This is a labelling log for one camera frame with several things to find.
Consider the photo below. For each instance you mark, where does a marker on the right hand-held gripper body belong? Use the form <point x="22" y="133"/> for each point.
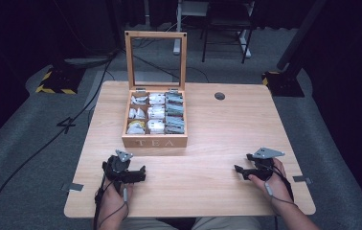
<point x="262" y="167"/>

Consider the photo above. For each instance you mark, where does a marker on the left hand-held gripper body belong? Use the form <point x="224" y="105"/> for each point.
<point x="116" y="166"/>

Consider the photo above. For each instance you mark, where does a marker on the person's right hand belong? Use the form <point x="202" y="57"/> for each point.
<point x="278" y="188"/>

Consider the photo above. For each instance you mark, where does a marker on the person's left hand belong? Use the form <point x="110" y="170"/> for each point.
<point x="113" y="201"/>

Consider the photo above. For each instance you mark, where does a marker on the wooden tea box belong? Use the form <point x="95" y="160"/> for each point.
<point x="154" y="142"/>

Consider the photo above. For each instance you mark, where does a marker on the grey tape piece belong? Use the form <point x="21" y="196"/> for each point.
<point x="302" y="179"/>
<point x="75" y="187"/>

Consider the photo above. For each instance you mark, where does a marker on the group of white pyramid tea bags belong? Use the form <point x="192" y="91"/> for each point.
<point x="137" y="113"/>

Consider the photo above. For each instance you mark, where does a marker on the stack of white tea packets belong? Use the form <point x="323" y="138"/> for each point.
<point x="156" y="112"/>

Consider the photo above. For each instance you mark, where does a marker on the row of grey-blue tea packets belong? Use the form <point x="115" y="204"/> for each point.
<point x="174" y="111"/>

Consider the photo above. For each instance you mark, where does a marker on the round grey table grommet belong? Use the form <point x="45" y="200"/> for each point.
<point x="219" y="96"/>

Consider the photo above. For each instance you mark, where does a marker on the yellow-black striped stand base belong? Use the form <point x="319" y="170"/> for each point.
<point x="282" y="84"/>
<point x="59" y="81"/>

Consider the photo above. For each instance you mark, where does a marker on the black slanted stand pole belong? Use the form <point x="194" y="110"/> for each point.
<point x="300" y="32"/>

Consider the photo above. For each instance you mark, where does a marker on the white desk frame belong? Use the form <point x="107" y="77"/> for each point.
<point x="178" y="32"/>

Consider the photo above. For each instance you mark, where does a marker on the black metal chair frame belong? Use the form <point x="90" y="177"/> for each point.
<point x="227" y="25"/>

